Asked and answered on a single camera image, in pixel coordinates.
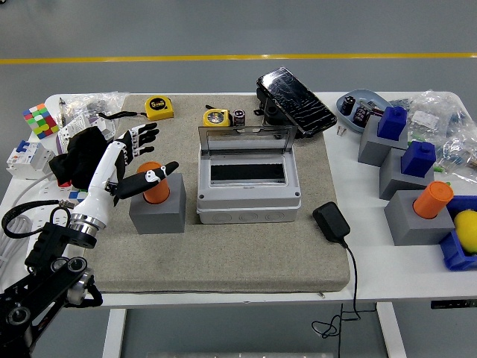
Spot white power strip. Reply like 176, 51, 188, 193
0, 178, 90, 262

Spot grey junction box clear lid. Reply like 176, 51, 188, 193
196, 125, 302, 224

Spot yellow tape measure with strap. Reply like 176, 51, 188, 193
97, 95, 175, 122

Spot orange cylinder battery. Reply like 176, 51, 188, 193
412, 180, 455, 220
136, 160, 171, 205

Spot white power cable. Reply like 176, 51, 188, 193
0, 174, 51, 286

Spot black power adapter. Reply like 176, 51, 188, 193
312, 201, 351, 245

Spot white circuit breaker blue switches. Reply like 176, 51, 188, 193
5, 140, 57, 180

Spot white table leg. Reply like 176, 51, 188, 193
102, 308, 127, 358
375, 302, 408, 358

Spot blue square battery block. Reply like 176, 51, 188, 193
400, 140, 437, 176
376, 106, 407, 142

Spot white purple breaker module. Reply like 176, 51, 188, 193
55, 113, 116, 154

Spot grey-brown fabric mat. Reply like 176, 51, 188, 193
80, 92, 351, 295

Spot clear bag of parts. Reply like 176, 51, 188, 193
394, 89, 477, 145
61, 91, 130, 124
434, 132, 477, 184

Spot black enclosure with cracked lid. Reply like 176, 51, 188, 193
255, 66, 338, 141

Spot blue plastic bin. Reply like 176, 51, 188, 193
438, 195, 477, 272

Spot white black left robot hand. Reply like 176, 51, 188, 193
70, 122, 180, 228

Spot black adapter cord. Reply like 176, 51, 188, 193
311, 241, 362, 358

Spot black cloth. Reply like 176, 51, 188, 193
48, 126, 113, 189

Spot grey holder block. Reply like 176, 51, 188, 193
379, 148, 436, 201
357, 115, 409, 168
383, 189, 456, 247

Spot yellow tape measure black face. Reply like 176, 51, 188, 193
202, 107, 234, 128

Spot yellow lemon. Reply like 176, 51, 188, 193
453, 210, 477, 257

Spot blue-grey oval tray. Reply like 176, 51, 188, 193
335, 88, 392, 135

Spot grey block with round hole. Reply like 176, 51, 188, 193
129, 173, 187, 235

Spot black table control panel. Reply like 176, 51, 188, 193
431, 299, 477, 310

